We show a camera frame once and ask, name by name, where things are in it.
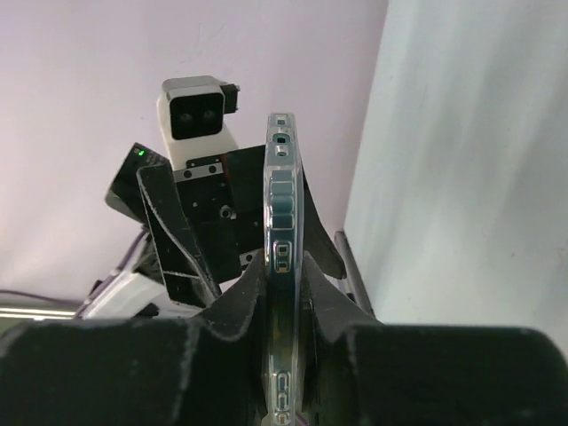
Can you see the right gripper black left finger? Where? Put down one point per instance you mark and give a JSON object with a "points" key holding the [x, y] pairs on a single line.
{"points": [[203, 370]]}

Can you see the phone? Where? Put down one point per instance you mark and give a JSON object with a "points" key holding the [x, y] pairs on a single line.
{"points": [[283, 256]]}

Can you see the aluminium front frame rail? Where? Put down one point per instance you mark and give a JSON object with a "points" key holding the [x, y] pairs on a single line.
{"points": [[20, 313]]}

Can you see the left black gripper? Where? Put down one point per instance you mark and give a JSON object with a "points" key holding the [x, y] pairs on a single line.
{"points": [[222, 198]]}

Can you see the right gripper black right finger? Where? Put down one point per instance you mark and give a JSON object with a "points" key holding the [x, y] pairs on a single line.
{"points": [[369, 373]]}

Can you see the left aluminium frame post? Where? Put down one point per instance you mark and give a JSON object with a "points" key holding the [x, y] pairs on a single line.
{"points": [[353, 284]]}

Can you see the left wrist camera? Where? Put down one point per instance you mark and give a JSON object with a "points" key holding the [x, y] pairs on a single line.
{"points": [[191, 112]]}

